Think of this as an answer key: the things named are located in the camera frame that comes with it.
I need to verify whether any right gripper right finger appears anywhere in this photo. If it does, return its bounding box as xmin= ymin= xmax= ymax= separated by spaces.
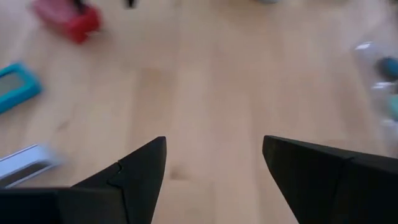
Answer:
xmin=262 ymin=135 xmax=398 ymax=224

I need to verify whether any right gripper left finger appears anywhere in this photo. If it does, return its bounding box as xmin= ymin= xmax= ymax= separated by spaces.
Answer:
xmin=0 ymin=136 xmax=167 ymax=224

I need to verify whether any white rectangular stick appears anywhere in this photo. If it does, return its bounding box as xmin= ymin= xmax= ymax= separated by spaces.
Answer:
xmin=0 ymin=142 xmax=65 ymax=189

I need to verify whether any red USB wall charger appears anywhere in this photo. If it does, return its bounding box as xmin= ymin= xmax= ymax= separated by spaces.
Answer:
xmin=30 ymin=0 xmax=103 ymax=44

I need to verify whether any small clear plastic bin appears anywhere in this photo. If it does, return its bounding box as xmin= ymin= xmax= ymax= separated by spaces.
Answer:
xmin=351 ymin=39 xmax=398 ymax=156

